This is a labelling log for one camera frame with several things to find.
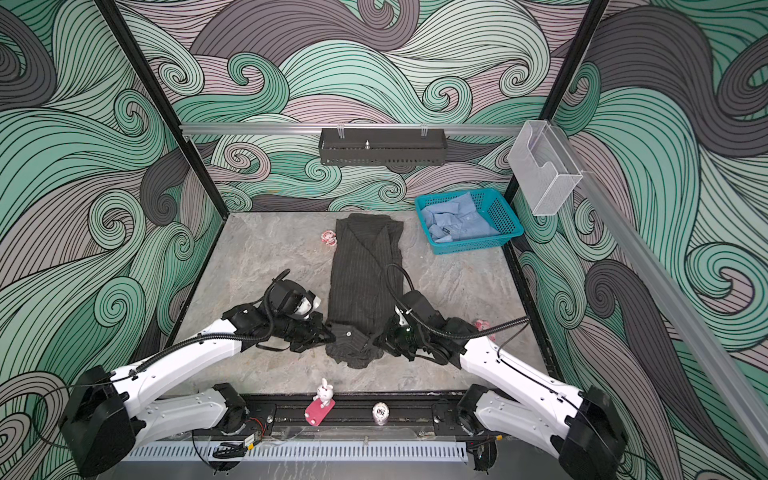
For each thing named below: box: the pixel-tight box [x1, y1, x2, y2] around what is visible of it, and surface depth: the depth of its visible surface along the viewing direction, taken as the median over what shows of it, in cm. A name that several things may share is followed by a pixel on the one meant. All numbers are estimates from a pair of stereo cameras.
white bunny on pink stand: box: [305, 378, 336, 427], surface depth 74 cm
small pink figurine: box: [321, 230, 338, 247], surface depth 112 cm
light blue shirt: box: [421, 192, 500, 244], surface depth 116 cm
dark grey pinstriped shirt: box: [325, 214, 403, 369], surface depth 99 cm
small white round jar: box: [372, 402, 390, 426], surface depth 71 cm
